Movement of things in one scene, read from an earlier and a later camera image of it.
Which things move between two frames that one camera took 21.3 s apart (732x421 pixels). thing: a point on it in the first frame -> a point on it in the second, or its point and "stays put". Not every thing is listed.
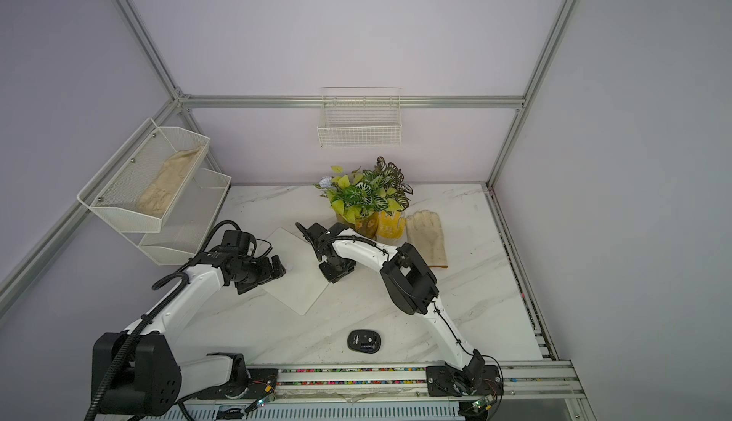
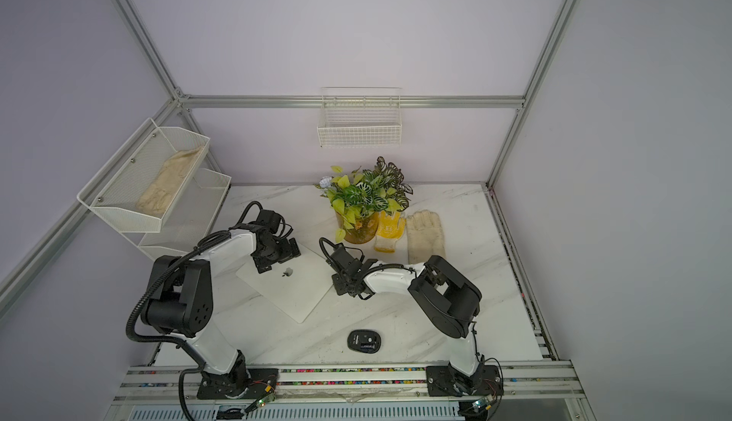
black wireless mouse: x=366 y=341 stays put
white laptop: x=303 y=281 stays put
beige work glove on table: x=425 y=232 stays put
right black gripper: x=331 y=274 -> x=341 y=287
